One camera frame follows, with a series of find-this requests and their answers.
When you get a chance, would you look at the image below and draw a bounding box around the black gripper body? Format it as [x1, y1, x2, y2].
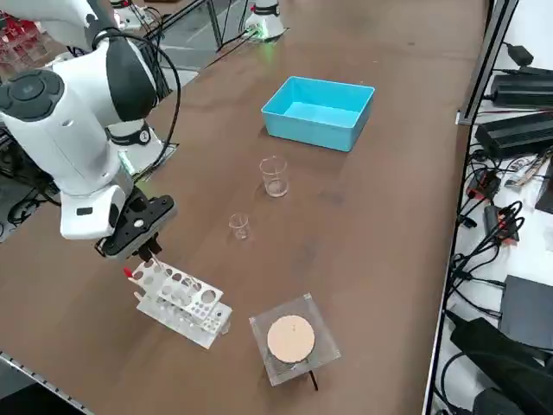
[95, 188, 179, 261]

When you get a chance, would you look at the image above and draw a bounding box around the thin glass stirring rod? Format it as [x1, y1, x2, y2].
[149, 255, 170, 284]

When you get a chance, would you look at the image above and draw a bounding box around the white plastic test-tube rack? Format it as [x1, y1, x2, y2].
[131, 258, 233, 349]

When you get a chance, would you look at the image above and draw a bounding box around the small clear glass beaker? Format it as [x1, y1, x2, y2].
[228, 212, 251, 241]

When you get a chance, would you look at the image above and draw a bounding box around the large clear glass beaker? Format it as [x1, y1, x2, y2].
[258, 155, 289, 199]

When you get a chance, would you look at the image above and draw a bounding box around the blue plastic bin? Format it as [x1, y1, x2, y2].
[260, 75, 376, 153]

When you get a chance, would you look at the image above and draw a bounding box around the white background device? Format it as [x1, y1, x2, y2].
[110, 0, 146, 30]

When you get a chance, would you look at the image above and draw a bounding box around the clear shelf with red packets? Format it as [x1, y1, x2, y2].
[0, 11, 60, 73]

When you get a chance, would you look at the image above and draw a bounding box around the orange and black connector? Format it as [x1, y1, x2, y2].
[482, 205, 522, 246]
[466, 169, 503, 201]

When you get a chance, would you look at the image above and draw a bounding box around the black finned power supply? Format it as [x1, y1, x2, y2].
[490, 67, 553, 107]
[474, 111, 553, 159]

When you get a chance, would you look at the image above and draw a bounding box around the dark grey flat box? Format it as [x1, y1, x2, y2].
[499, 274, 553, 349]

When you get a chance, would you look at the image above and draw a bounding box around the dark brown board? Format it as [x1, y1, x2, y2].
[535, 163, 553, 213]

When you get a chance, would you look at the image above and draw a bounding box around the small black power adapter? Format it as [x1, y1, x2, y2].
[505, 41, 536, 67]

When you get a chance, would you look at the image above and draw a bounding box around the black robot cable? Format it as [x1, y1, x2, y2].
[140, 42, 181, 174]

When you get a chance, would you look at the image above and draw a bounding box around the black metal frame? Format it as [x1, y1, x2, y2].
[0, 129, 61, 204]

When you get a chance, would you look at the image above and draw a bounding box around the aluminium edge rail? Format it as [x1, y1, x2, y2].
[0, 350, 94, 415]

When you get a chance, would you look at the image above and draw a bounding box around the colourful wire bundle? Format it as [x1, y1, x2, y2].
[505, 156, 553, 189]

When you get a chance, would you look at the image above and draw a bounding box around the aluminium frame post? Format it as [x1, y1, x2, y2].
[456, 0, 519, 126]

